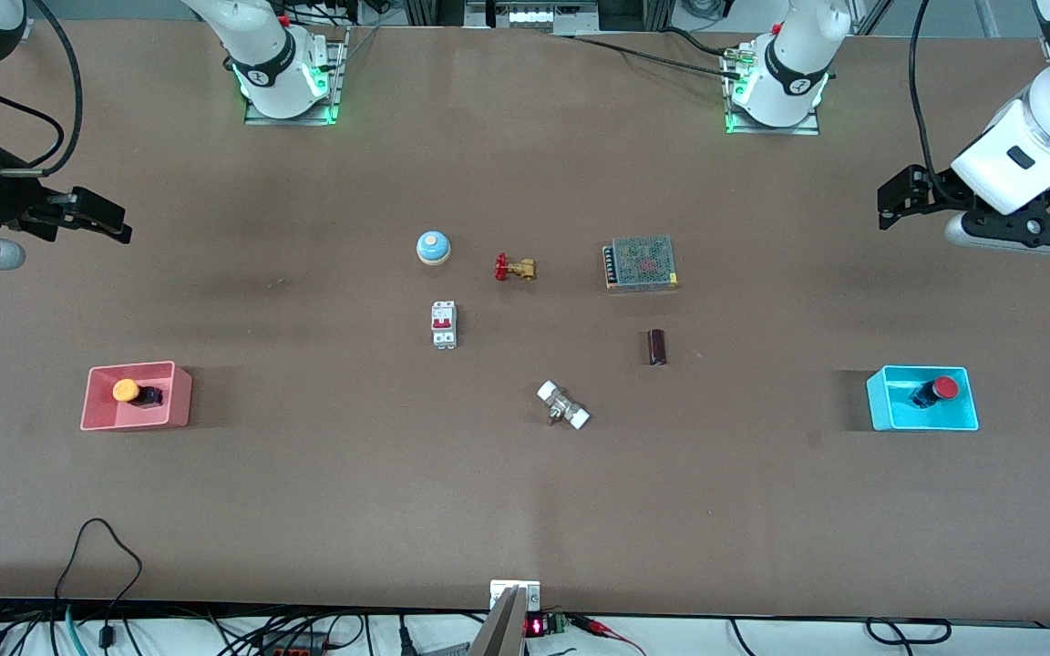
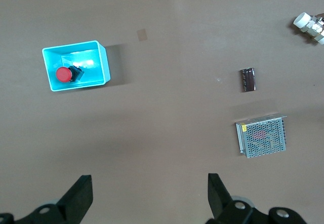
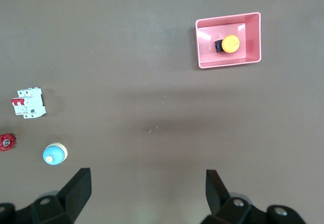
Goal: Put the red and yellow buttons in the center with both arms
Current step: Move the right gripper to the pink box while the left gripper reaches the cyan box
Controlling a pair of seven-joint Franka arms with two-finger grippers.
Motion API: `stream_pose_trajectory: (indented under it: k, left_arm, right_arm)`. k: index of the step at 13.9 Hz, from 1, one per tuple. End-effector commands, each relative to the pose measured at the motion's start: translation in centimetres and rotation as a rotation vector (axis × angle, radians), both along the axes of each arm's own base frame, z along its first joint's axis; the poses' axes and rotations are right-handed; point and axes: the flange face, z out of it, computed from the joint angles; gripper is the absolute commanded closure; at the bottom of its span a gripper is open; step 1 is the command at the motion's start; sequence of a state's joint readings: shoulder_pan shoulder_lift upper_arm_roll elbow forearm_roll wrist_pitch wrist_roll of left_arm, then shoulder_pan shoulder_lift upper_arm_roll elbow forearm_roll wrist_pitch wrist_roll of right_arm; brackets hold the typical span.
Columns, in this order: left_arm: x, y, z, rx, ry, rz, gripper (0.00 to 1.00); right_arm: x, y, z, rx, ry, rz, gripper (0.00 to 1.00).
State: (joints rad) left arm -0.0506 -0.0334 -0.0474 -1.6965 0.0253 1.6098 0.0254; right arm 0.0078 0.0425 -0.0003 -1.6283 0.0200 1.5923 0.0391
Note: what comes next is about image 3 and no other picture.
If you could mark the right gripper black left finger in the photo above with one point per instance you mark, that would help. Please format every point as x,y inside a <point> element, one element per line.
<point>71,198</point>

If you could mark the white circuit breaker red switch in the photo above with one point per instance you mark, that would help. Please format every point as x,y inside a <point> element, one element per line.
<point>30,105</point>

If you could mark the yellow push button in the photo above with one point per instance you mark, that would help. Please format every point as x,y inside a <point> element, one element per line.
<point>230,43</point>

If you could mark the pink plastic bin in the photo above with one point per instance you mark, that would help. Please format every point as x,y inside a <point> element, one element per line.
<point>227,57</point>

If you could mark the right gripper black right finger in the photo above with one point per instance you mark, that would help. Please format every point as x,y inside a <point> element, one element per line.
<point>222,206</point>

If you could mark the blue call bell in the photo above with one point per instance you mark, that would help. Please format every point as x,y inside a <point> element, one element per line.
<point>53,154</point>

